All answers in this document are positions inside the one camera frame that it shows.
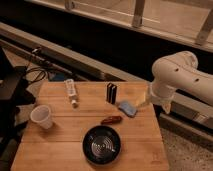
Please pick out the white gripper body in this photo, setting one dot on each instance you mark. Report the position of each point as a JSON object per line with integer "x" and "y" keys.
{"x": 160, "y": 94}

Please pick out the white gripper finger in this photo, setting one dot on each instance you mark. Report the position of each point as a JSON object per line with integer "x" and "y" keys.
{"x": 167, "y": 108}
{"x": 143, "y": 102}

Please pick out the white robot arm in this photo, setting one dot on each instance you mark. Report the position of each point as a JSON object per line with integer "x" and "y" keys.
{"x": 178, "y": 71}

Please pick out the black standing eraser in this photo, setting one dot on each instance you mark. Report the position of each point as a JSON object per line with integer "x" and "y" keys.
{"x": 111, "y": 93}

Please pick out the blue sponge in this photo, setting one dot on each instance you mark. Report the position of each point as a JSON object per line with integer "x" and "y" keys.
{"x": 127, "y": 108}

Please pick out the red pocket knife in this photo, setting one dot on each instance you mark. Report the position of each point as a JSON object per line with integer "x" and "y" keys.
{"x": 111, "y": 120}

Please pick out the black round bowl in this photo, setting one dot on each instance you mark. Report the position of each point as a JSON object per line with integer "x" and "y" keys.
{"x": 101, "y": 145}

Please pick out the clear plastic bottle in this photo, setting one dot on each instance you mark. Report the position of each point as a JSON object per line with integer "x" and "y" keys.
{"x": 71, "y": 92}

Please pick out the white plastic cup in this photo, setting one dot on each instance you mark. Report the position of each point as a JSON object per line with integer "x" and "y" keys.
{"x": 41, "y": 115}

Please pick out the black equipment stand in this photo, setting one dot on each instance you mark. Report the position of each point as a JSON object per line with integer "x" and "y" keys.
{"x": 13, "y": 92}

